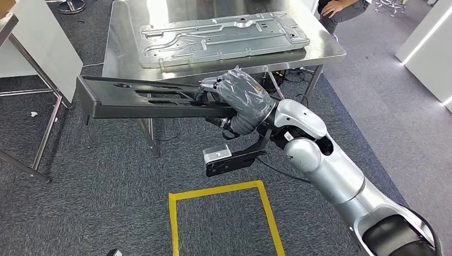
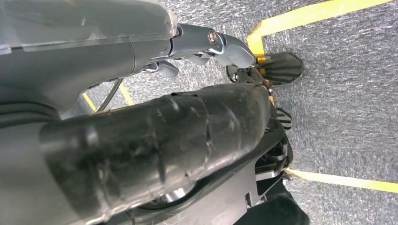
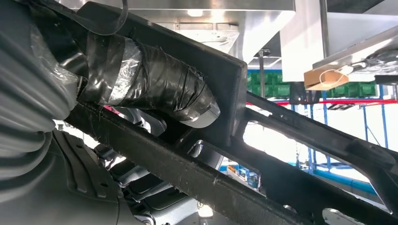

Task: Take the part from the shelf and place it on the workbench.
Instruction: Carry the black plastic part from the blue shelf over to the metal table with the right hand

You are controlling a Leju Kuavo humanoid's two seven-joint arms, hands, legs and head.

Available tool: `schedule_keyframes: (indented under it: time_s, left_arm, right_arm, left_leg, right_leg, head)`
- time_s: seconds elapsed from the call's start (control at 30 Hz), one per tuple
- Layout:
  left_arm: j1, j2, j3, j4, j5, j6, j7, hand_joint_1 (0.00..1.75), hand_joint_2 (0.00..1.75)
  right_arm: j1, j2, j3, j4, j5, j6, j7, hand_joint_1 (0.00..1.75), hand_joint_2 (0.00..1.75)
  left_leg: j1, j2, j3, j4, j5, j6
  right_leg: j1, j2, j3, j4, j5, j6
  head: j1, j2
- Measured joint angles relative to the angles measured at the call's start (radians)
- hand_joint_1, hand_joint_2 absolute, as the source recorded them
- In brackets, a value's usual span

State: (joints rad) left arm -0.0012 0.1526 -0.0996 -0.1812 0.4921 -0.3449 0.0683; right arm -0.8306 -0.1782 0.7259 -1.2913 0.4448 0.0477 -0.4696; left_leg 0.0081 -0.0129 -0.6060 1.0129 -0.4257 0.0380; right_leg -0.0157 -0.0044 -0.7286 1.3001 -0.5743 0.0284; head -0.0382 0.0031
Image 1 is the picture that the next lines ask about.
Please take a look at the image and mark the person's hand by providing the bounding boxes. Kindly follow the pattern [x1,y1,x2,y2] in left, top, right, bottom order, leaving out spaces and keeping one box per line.
[320,1,346,18]

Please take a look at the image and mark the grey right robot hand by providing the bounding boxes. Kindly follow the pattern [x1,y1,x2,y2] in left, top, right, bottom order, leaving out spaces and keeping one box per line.
[197,67,277,129]

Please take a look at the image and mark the black plastic panel part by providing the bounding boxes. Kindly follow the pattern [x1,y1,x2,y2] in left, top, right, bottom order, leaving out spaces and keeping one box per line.
[76,75,237,126]

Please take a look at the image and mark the stainless steel workbench table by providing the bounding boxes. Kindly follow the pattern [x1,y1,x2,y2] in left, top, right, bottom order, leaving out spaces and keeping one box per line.
[101,0,348,158]

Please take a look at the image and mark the person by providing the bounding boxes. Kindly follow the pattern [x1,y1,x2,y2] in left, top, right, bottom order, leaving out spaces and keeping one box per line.
[317,0,372,35]

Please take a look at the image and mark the chrome chair base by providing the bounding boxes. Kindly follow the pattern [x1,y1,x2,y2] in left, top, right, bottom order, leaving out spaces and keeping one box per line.
[374,0,407,18]

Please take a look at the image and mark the silver stamped metal panel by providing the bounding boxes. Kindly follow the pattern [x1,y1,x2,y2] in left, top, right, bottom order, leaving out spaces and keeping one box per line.
[138,10,311,69]

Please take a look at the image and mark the yellow floor tape square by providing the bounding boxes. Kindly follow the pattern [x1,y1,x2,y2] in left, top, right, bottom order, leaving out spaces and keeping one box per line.
[168,180,286,256]

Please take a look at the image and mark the white display counter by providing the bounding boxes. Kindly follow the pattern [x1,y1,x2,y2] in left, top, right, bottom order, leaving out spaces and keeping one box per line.
[394,0,452,114]

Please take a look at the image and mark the chrome stanchion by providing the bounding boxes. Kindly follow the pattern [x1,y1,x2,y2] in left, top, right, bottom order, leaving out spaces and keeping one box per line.
[56,0,86,15]

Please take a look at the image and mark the white table with steel legs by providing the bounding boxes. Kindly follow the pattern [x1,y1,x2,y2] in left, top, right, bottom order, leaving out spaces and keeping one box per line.
[0,0,84,185]

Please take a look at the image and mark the black floor cables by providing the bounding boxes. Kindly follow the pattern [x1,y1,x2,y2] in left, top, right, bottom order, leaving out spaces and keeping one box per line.
[273,67,320,108]

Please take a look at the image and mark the black camera bracket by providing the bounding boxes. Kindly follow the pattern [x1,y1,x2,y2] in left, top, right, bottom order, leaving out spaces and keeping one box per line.
[205,127,273,178]

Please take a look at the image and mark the black camera cable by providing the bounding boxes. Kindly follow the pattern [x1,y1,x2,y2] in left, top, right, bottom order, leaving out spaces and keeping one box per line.
[256,157,311,185]

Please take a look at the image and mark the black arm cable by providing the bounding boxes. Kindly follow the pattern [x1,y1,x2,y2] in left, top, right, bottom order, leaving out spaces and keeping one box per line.
[399,205,444,256]

